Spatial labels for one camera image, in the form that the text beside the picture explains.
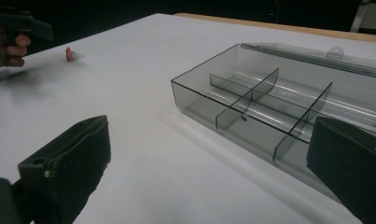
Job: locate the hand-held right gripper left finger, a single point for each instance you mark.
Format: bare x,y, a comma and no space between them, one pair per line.
70,161

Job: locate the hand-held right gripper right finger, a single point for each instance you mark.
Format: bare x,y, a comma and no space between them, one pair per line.
350,165

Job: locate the small red and white object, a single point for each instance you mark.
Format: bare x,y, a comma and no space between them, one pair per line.
71,54

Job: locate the clear grey compartment box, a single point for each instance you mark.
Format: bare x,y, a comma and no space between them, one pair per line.
263,102

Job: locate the white metal stand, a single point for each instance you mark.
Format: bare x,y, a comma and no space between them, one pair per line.
367,15

